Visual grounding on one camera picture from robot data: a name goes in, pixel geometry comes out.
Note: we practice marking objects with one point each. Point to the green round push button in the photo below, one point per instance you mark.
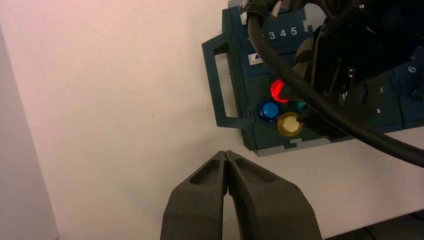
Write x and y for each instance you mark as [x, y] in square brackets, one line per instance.
[300, 105]

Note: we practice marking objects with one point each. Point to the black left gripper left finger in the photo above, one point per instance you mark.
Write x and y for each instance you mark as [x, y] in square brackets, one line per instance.
[195, 205]

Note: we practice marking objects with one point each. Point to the yellow round push button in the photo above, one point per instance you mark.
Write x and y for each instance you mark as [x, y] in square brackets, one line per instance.
[288, 124]

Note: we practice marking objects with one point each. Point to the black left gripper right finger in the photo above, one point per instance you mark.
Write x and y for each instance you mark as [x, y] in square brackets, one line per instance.
[268, 208]

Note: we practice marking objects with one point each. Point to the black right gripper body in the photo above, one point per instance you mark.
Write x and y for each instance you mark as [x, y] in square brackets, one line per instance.
[361, 39]

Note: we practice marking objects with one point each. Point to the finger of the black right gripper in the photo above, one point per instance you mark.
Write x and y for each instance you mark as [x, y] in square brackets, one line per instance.
[303, 59]
[381, 102]

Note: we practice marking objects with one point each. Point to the red round push button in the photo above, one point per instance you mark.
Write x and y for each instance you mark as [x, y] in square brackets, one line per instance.
[276, 90]

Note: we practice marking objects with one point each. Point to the blue round push button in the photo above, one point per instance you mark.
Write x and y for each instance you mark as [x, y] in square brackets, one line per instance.
[269, 110]

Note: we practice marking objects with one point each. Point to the dark teal grey task box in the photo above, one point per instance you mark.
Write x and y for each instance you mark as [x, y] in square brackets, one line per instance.
[255, 132]

